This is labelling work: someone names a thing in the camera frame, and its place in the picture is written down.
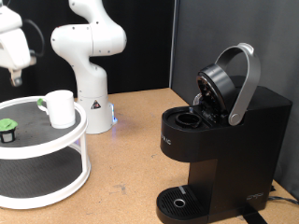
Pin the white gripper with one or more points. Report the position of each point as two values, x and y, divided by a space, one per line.
12 49

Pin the coffee pod green lid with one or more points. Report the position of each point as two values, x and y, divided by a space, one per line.
7 129

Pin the black Keurig coffee machine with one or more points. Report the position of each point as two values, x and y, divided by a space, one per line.
236 149

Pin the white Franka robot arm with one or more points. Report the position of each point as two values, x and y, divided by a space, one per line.
90 81

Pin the white two-tier turntable shelf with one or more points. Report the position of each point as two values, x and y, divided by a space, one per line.
46 149

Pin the black backdrop curtain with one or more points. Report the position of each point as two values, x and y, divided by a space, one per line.
146 46

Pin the clear water reservoir black lid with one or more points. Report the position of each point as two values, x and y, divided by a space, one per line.
244 81

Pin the grey partition panel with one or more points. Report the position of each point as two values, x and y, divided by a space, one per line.
280 46

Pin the black tape strip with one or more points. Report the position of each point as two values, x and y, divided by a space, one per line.
253 216

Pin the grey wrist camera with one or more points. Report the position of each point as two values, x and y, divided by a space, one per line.
32 57

